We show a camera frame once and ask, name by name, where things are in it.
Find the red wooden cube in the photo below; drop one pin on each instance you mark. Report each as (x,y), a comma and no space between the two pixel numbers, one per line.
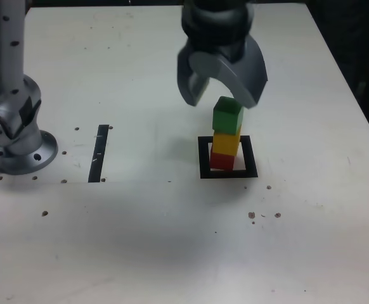
(222,161)

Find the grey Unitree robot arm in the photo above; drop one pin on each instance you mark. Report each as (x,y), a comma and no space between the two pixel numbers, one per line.
(16,142)

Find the black tape strip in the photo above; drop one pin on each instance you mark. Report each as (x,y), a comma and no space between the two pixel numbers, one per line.
(97,155)

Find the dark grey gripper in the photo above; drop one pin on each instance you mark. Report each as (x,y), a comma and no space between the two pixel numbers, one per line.
(222,49)

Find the green wooden cube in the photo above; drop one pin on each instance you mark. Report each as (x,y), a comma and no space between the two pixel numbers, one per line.
(225,120)

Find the yellow wooden cube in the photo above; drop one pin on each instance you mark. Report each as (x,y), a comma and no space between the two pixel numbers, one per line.
(224,144)

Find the black tape square outline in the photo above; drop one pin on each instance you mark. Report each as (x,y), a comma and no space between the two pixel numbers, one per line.
(251,158)

